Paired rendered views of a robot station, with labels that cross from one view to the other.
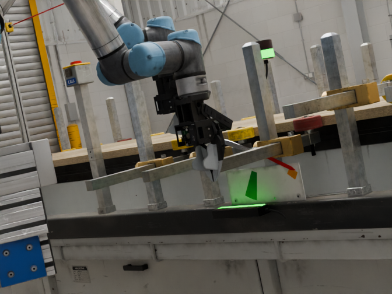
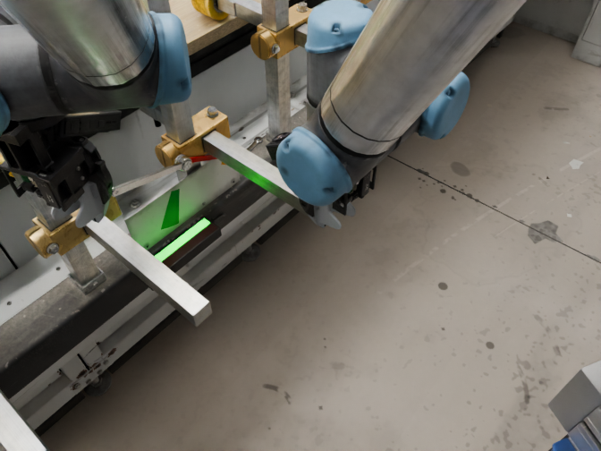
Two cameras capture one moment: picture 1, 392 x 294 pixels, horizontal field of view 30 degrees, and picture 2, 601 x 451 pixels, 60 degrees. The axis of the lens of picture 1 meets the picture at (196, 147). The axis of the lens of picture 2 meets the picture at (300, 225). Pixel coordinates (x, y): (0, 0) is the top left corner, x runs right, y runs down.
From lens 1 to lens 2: 1.96 m
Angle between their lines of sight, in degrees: 90
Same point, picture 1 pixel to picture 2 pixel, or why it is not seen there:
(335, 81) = (283, 17)
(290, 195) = (223, 186)
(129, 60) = (442, 120)
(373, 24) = not seen: outside the picture
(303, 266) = not seen: hidden behind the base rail
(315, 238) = not seen: hidden behind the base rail
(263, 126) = (186, 120)
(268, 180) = (195, 188)
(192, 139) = (365, 189)
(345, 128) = (285, 73)
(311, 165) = (118, 140)
